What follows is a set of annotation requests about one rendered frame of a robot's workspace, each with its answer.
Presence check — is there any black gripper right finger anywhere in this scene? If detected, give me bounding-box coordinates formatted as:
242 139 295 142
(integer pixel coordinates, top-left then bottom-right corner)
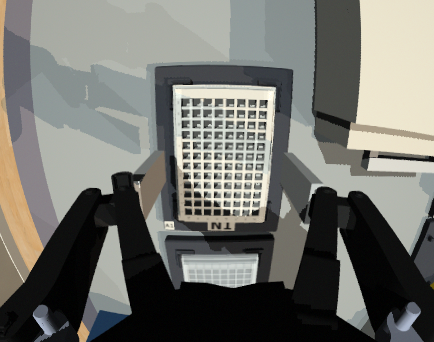
276 152 434 342

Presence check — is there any blue open-top bin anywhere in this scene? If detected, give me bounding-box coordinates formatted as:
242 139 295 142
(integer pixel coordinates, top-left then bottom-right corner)
86 310 129 342

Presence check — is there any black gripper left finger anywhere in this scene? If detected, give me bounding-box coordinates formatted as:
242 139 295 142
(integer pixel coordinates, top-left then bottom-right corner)
0 150 202 342

